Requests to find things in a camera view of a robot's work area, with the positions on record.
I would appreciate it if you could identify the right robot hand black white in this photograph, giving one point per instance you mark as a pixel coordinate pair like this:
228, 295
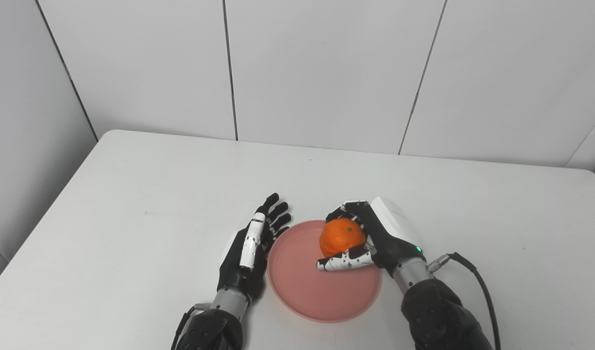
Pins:
380, 233

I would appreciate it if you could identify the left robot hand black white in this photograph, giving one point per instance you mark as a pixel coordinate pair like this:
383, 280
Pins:
251, 253

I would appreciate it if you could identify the orange fruit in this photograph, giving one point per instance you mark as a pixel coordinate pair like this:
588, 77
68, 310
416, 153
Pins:
340, 236

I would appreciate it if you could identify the pink round plate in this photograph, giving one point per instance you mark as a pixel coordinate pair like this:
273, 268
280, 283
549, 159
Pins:
307, 287

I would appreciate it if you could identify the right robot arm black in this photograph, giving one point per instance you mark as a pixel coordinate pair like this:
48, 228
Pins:
433, 311

